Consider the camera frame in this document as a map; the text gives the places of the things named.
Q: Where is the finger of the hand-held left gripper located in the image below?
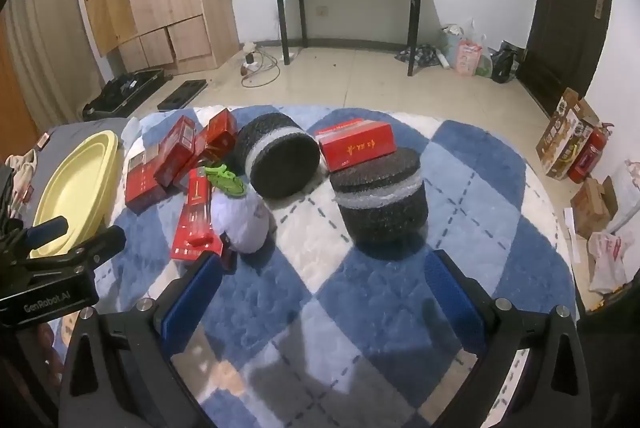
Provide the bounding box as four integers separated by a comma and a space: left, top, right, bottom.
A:
20, 215, 70, 251
19, 225, 127, 277

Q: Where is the cream cloth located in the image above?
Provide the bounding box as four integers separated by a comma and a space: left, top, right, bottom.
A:
5, 148, 41, 209

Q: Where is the pale green plastic bag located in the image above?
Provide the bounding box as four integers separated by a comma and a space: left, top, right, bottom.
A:
440, 24, 468, 63

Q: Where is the brown wooden panel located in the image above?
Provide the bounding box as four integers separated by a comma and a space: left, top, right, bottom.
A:
0, 15, 40, 149

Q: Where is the grey bed sheet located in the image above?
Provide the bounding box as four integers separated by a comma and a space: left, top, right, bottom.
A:
37, 117, 133, 169

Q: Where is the black round cookie cushion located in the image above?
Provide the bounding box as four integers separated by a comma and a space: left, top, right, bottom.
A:
234, 110, 321, 200
330, 148, 430, 245

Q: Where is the dark patterned cloth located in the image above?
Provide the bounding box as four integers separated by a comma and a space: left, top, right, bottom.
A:
395, 45, 441, 67

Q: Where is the printed brown carton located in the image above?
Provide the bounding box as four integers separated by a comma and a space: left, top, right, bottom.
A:
536, 88, 601, 181

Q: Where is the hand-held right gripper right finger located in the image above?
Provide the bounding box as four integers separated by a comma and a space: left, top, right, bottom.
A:
424, 249, 592, 428

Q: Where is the light blue cloth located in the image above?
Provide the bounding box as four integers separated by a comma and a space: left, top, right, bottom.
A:
122, 117, 147, 149

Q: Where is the beige curtain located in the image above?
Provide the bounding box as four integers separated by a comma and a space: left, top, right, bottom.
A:
0, 0, 118, 129

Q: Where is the black plastic bag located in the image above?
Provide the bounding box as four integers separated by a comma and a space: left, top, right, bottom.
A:
491, 42, 521, 83

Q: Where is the long red cardboard box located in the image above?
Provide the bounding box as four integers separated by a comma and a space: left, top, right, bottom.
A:
171, 168, 224, 261

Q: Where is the blue white checkered blanket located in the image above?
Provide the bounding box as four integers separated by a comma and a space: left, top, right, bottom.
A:
50, 105, 577, 428

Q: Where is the plain brown cardboard box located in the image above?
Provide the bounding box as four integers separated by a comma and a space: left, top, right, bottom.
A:
570, 178, 619, 239

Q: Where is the purple eggplant plush toy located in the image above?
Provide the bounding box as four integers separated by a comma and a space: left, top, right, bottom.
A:
204, 164, 272, 255

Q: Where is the yellow plastic basin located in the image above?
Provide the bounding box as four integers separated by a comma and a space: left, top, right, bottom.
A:
29, 131, 121, 259

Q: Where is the black case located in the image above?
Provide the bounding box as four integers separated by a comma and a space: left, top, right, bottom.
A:
82, 68, 166, 119

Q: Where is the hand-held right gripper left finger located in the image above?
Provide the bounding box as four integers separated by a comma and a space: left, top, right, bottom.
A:
60, 252, 224, 428

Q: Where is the red fire extinguisher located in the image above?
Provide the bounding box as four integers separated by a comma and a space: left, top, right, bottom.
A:
567, 123, 614, 183

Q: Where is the black foam tray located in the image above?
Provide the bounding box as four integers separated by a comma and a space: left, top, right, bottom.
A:
157, 79, 208, 111

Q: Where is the power strip with cables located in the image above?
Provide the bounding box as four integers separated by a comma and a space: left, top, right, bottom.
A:
240, 48, 281, 88

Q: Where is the white red printed plastic bag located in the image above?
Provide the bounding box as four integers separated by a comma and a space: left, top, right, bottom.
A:
587, 230, 636, 293

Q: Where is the dark wooden door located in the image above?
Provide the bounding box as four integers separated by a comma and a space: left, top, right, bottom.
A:
517, 0, 615, 119

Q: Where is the pink plastic bag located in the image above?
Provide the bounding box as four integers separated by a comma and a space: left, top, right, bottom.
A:
455, 38, 483, 76

